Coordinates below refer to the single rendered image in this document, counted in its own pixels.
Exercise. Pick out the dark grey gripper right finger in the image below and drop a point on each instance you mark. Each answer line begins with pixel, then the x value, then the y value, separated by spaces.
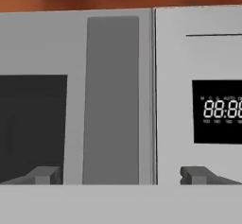
pixel 197 175

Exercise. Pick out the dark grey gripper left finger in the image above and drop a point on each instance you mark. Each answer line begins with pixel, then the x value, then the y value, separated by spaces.
pixel 42 175

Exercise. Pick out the grey microwave oven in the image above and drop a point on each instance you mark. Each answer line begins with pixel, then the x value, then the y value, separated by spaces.
pixel 201 60

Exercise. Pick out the grey microwave door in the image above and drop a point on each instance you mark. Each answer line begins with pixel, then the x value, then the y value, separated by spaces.
pixel 38 45

